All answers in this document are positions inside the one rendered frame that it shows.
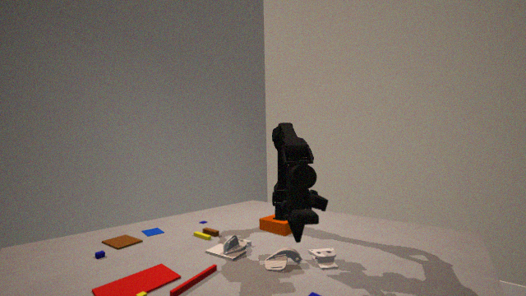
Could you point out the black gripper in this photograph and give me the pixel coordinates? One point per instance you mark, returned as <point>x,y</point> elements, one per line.
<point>297,216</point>

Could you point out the yellow flat bar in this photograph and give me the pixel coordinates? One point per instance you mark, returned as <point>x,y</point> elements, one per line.
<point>201,235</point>

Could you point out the blue square tile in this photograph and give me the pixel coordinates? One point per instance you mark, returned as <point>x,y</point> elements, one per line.
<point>151,232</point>

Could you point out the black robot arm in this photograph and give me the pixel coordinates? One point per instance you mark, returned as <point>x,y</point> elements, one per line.
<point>294,155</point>

